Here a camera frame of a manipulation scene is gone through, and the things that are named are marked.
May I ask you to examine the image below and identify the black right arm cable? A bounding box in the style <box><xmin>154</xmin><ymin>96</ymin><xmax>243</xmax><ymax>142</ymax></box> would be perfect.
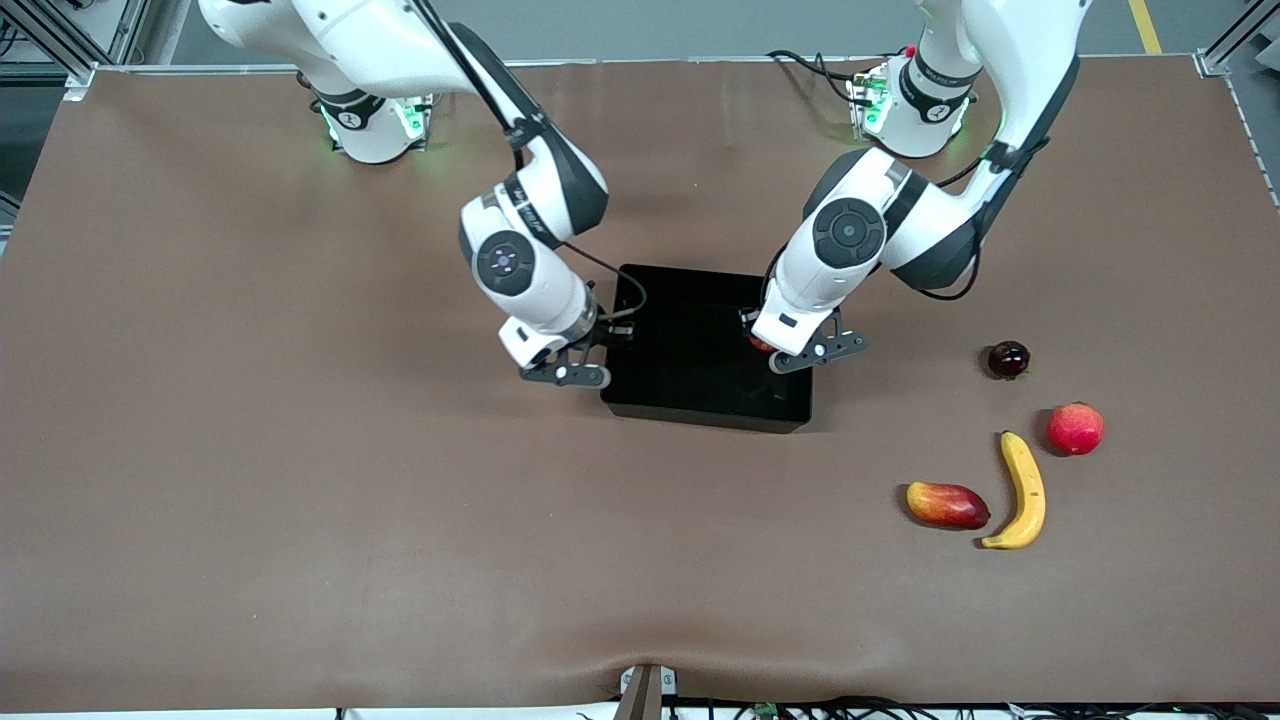
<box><xmin>415</xmin><ymin>0</ymin><xmax>648</xmax><ymax>323</ymax></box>

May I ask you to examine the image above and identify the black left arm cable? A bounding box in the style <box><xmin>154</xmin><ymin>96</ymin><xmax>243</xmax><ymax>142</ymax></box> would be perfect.
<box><xmin>765</xmin><ymin>55</ymin><xmax>1081</xmax><ymax>301</ymax></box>

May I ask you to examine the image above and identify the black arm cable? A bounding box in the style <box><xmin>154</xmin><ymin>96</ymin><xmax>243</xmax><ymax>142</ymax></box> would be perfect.
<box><xmin>415</xmin><ymin>0</ymin><xmax>648</xmax><ymax>323</ymax></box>
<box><xmin>765</xmin><ymin>55</ymin><xmax>1081</xmax><ymax>301</ymax></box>

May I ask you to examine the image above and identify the black base cable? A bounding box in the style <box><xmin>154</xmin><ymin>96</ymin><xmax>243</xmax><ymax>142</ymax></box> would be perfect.
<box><xmin>767</xmin><ymin>48</ymin><xmax>866</xmax><ymax>106</ymax></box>

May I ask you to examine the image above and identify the dark purple round fruit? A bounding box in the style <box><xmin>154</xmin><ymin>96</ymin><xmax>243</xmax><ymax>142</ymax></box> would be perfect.
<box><xmin>987</xmin><ymin>340</ymin><xmax>1032</xmax><ymax>381</ymax></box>

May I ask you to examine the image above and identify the table cover mat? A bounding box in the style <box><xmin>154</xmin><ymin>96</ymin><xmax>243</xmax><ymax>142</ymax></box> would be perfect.
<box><xmin>0</xmin><ymin>55</ymin><xmax>1280</xmax><ymax>713</ymax></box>

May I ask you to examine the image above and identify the silver table edge rail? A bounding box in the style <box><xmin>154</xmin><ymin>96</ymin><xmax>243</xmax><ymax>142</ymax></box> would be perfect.
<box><xmin>65</xmin><ymin>55</ymin><xmax>906</xmax><ymax>77</ymax></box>

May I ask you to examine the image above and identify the round red fruit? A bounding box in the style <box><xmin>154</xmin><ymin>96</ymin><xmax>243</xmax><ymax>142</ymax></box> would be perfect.
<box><xmin>1046</xmin><ymin>401</ymin><xmax>1106</xmax><ymax>457</ymax></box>

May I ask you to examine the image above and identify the yellow banana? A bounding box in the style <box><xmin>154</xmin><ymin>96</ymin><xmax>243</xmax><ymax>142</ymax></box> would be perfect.
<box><xmin>980</xmin><ymin>430</ymin><xmax>1047</xmax><ymax>551</ymax></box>

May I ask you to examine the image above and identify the black plastic box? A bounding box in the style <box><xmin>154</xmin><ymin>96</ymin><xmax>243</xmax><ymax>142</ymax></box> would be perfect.
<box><xmin>600</xmin><ymin>263</ymin><xmax>814</xmax><ymax>435</ymax></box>

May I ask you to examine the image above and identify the red yellow mango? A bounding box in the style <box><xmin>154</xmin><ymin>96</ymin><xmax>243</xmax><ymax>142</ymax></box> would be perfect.
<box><xmin>906</xmin><ymin>481</ymin><xmax>992</xmax><ymax>531</ymax></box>

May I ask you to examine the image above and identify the aluminium frame strut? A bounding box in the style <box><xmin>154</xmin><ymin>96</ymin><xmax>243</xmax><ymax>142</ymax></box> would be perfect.
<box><xmin>1195</xmin><ymin>0</ymin><xmax>1280</xmax><ymax>77</ymax></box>
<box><xmin>0</xmin><ymin>0</ymin><xmax>151</xmax><ymax>101</ymax></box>

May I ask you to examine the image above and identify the table edge clamp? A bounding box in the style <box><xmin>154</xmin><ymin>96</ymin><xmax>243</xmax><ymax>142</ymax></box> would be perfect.
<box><xmin>618</xmin><ymin>663</ymin><xmax>679</xmax><ymax>720</ymax></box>

